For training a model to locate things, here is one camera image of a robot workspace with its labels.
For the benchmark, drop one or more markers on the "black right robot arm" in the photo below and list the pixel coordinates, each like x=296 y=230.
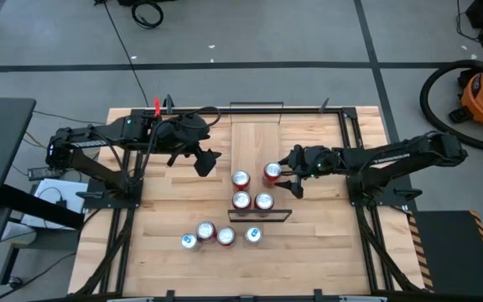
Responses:
x=392 y=157

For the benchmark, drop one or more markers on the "red tag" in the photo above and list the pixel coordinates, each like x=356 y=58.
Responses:
x=157 y=107

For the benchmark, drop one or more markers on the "red cola can black swoosh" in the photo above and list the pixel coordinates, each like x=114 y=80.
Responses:
x=226 y=235

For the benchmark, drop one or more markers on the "wooden shelf black metal frame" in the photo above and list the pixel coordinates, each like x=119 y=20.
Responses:
x=255 y=142

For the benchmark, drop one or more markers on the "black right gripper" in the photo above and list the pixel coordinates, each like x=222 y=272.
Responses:
x=313 y=161

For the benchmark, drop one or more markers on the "black frame bracket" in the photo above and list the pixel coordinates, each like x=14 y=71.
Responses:
x=324 y=105
x=168 y=102

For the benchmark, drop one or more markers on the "silver blue energy drink can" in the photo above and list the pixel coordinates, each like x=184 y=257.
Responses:
x=189 y=241
x=253 y=234

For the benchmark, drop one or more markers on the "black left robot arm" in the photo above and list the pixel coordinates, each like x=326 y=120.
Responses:
x=82 y=144

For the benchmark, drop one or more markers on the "black power adapter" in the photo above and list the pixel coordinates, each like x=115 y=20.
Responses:
x=42 y=173

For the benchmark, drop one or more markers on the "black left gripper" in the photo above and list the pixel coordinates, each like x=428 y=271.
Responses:
x=178 y=130

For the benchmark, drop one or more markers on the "red cola can black script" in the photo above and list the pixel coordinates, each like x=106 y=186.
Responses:
x=241 y=200
x=263 y=201

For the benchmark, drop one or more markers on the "black hazard-striped platform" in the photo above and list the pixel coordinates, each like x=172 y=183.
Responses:
x=455 y=251

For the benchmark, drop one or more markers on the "red cola can nutrition label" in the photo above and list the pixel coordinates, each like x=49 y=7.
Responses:
x=205 y=230

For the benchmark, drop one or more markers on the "white flat box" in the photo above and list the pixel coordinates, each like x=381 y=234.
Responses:
x=48 y=193

